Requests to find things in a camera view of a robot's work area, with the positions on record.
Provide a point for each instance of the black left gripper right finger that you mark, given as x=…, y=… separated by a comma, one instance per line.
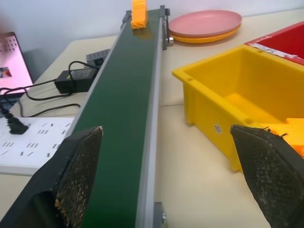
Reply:
x=268, y=171

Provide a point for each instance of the black plug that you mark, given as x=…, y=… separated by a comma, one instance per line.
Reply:
x=15, y=126

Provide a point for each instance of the pink plate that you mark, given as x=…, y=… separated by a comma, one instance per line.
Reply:
x=205, y=23

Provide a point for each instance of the orange blocks in bin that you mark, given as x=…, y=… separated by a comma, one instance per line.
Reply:
x=291, y=135

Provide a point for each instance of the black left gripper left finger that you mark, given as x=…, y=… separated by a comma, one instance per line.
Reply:
x=71, y=171

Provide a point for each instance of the green conveyor belt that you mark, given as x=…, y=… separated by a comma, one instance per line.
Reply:
x=123, y=114

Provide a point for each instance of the yellow plastic bin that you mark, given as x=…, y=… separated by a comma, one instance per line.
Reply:
x=240, y=99

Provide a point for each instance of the yellow plate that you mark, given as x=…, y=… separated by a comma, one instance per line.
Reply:
x=204, y=38

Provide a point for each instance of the laptop with pink screen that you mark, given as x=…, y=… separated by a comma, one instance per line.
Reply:
x=12, y=69

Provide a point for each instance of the black power adapter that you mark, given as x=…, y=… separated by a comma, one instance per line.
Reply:
x=76, y=79

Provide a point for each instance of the red plastic bin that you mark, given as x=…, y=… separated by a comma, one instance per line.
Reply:
x=282, y=42

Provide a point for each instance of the grey perforated control box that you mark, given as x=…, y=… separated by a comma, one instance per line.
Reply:
x=98, y=57

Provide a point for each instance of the white power strip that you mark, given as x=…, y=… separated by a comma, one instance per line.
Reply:
x=31, y=145

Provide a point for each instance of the orange building block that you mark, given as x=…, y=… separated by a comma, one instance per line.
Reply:
x=139, y=14

